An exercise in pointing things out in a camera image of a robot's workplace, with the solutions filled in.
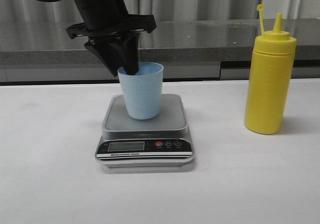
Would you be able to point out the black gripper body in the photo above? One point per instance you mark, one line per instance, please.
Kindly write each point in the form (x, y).
(108, 17)

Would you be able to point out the silver digital kitchen scale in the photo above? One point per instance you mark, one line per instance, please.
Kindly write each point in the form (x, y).
(162, 141)

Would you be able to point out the grey curtain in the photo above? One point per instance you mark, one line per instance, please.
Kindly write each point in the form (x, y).
(27, 11)

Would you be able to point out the light blue plastic cup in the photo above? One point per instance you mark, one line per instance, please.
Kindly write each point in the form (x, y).
(142, 92)

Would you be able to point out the grey stone counter ledge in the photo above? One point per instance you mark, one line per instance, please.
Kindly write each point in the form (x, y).
(199, 50)

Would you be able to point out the yellow squeeze bottle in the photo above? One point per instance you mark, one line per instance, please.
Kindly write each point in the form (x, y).
(269, 78)

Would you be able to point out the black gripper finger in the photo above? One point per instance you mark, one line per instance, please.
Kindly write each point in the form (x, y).
(105, 53)
(125, 53)

